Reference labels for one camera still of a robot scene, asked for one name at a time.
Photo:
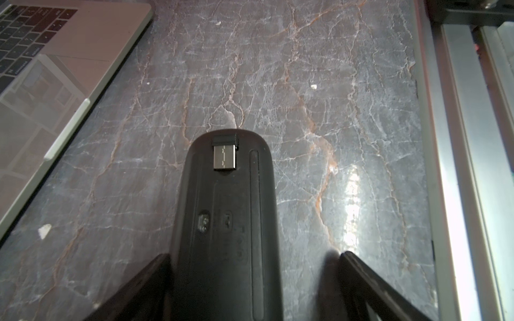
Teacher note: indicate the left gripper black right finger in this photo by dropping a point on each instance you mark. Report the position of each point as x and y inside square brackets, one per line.
[367, 296]

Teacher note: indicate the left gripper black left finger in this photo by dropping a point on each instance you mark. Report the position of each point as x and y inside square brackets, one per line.
[147, 296]

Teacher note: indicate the black wireless mouse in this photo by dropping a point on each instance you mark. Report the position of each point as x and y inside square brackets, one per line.
[225, 246]

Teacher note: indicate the black usb mouse receiver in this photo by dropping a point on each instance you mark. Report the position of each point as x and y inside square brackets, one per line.
[224, 152]

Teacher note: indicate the silver laptop computer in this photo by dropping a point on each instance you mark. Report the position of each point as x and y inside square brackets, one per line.
[56, 59]

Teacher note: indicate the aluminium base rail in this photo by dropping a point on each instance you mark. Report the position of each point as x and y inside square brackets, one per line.
[464, 82]

